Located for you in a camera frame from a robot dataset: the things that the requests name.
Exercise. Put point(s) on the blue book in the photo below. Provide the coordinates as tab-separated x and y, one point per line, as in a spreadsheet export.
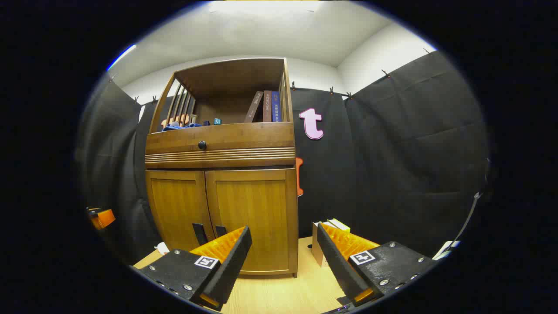
276	109

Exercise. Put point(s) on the wooden cabinet drawer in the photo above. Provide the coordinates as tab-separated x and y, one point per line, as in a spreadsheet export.
253	137

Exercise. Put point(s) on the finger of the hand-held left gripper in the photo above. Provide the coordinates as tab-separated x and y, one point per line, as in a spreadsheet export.
104	218

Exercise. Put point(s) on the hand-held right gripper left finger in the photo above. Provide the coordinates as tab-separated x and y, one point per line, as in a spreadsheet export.
231	266

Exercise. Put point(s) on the ceiling light panel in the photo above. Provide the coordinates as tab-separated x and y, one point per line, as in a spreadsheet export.
266	5

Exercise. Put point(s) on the white flat object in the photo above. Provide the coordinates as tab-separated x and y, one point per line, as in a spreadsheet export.
444	250

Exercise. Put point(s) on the black round drawer knob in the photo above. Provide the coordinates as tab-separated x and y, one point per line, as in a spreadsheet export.
202	145

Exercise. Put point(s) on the orange wooden ornament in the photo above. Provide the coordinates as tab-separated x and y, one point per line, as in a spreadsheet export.
183	118

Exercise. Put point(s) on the upright brown book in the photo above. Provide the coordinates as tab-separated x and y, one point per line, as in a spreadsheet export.
267	107

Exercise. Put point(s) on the small white object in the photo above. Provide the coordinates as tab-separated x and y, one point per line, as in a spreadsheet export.
162	248

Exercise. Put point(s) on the wooden double-door shoe cabinet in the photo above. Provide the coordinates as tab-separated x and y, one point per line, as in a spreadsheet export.
226	74

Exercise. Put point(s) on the blue cloth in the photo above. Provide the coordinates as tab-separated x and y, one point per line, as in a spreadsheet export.
183	126

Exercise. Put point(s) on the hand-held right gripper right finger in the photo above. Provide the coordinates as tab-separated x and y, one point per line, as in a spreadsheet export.
335	261

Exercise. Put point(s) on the cardboard box with yellow edge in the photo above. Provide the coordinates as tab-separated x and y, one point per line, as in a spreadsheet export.
316	253

